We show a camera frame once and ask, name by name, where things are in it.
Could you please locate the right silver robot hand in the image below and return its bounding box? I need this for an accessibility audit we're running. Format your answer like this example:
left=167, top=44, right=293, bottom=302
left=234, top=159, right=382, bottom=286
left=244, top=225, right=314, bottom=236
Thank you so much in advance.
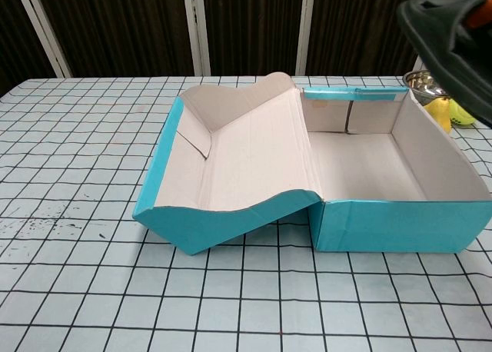
left=465, top=0, right=492, bottom=29

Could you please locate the black rubber slipper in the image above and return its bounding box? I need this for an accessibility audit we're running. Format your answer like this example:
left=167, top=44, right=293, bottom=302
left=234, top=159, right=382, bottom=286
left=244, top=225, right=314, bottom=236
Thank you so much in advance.
left=397, top=0, right=492, bottom=128

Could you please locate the light blue shoe box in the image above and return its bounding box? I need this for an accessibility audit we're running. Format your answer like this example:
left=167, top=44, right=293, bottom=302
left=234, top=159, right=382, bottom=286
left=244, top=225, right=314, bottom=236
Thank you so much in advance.
left=132, top=71, right=492, bottom=257

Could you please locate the steel bowl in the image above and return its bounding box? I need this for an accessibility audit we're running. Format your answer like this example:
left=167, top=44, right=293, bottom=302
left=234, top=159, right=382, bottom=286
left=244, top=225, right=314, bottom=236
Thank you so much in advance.
left=403, top=70, right=450, bottom=107

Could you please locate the yellow-green tennis ball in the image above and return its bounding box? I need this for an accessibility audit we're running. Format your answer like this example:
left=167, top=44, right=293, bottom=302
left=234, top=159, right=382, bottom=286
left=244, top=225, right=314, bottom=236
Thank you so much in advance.
left=447, top=99, right=477, bottom=127

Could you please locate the yellow pear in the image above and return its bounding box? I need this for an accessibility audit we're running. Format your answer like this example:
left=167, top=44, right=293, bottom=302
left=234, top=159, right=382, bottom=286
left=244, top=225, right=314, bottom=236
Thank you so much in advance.
left=424, top=97, right=453, bottom=134

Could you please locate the checked light blue tablecloth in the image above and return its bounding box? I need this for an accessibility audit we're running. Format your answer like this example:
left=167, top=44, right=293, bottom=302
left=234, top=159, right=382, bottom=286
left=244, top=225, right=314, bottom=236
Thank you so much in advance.
left=0, top=74, right=492, bottom=352

